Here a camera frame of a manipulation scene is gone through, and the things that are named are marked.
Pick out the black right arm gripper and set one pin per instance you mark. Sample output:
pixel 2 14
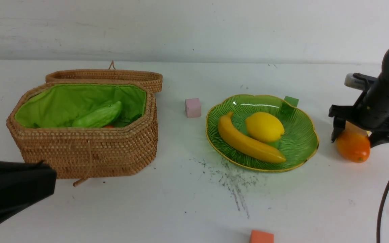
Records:
pixel 366 118

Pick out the orange toy mango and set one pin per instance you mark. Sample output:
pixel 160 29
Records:
pixel 353 144

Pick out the yellow toy lemon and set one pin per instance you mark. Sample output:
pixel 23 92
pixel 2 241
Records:
pixel 264 127

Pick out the yellow toy banana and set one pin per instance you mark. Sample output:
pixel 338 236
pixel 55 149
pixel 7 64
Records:
pixel 247 145

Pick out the green toy bitter gourd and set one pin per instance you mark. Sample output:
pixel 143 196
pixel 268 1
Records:
pixel 100 117

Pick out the white toy radish with leaves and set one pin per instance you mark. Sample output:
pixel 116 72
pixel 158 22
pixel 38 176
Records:
pixel 125 121

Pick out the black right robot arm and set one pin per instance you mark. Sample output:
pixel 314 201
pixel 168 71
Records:
pixel 378 93

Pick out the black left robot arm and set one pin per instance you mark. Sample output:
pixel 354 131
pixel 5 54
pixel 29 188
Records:
pixel 190 194

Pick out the green glass leaf plate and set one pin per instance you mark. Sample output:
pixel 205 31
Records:
pixel 299 142

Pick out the green foam cube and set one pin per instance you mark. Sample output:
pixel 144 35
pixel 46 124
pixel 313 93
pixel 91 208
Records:
pixel 291 101

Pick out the orange foam cube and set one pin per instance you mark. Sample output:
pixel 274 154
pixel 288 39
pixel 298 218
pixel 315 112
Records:
pixel 261 237

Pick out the pink foam cube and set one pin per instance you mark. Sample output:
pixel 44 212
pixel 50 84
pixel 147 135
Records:
pixel 193 108

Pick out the woven wicker basket lid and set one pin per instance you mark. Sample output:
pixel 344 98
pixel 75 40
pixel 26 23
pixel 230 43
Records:
pixel 149 80

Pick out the woven wicker basket green lining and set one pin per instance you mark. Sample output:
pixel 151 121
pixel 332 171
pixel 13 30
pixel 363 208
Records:
pixel 40 125

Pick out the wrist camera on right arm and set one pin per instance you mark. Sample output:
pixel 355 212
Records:
pixel 359 81

